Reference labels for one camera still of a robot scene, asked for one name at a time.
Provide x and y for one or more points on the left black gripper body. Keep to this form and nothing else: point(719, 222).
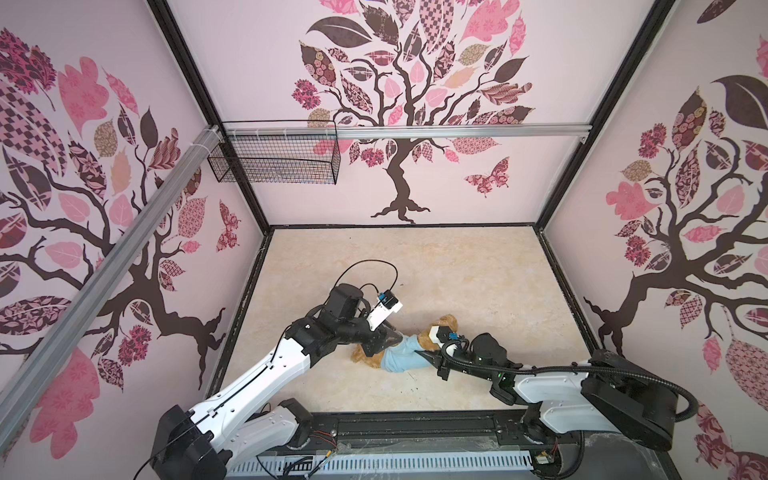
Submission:
point(358, 331)

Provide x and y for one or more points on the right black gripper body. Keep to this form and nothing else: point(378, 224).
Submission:
point(444, 373)

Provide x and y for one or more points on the light blue fleece hoodie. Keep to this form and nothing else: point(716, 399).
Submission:
point(405, 355)

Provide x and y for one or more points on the brown plush teddy bear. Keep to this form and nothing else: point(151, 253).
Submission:
point(358, 356)

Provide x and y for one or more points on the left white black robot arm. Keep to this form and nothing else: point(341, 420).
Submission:
point(230, 427)

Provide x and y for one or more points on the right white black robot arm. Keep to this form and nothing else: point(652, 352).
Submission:
point(605, 393)

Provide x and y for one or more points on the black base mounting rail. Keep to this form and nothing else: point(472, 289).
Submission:
point(570, 456)

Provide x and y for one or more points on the white slotted cable duct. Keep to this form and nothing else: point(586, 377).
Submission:
point(357, 465)

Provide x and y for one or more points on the black wire mesh basket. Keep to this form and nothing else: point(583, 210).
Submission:
point(278, 151)

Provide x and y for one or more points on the rear aluminium rail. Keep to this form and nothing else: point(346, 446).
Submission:
point(408, 132)

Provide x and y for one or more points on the aluminium rail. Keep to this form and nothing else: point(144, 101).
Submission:
point(36, 374)
point(408, 132)

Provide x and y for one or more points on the left aluminium rail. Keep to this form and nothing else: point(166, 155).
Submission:
point(36, 374)

